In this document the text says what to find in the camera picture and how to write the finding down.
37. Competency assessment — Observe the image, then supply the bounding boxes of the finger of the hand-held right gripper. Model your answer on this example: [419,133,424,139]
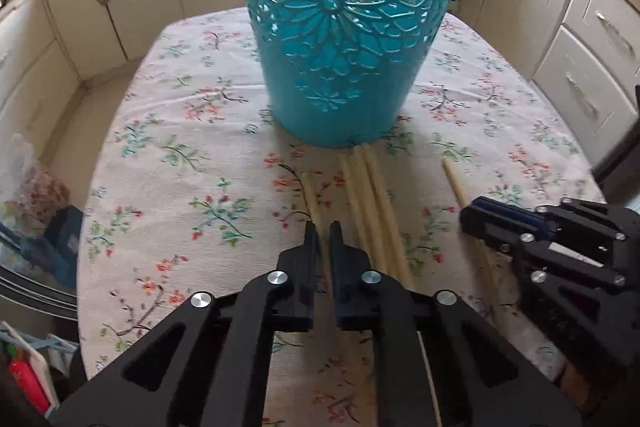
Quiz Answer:
[472,196,640,268]
[459,204,640,370]

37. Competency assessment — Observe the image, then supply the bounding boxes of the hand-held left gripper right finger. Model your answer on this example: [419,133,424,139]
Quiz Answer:
[329,221,584,427]

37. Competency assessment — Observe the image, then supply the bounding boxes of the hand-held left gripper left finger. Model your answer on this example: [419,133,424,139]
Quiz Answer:
[47,221,321,427]

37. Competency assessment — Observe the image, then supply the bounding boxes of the wooden chopstick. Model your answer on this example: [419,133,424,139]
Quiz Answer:
[364,146,415,290]
[441,158,501,323]
[301,171,321,228]
[339,156,388,273]
[352,147,401,282]

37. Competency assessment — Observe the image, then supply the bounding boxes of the teal perforated plastic basket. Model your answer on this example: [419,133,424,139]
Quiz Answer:
[230,0,488,150]

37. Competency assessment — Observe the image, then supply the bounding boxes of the cream drawer unit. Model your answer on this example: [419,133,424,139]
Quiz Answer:
[532,0,640,168]

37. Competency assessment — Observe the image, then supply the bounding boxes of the floral tablecloth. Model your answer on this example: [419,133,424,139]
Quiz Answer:
[75,7,608,427]

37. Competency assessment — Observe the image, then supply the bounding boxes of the blue box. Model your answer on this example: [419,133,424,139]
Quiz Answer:
[44,206,83,280]

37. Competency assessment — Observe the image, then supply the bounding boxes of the light blue plastic rack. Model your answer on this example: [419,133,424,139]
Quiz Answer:
[0,321,80,365]

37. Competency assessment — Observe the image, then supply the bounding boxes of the clear plastic bag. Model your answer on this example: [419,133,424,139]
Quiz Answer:
[0,134,71,228]

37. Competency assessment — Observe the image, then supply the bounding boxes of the red and green item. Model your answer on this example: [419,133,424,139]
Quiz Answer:
[0,341,51,414]

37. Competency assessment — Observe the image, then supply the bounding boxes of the metal wire rack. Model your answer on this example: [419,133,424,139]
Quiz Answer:
[0,227,78,323]

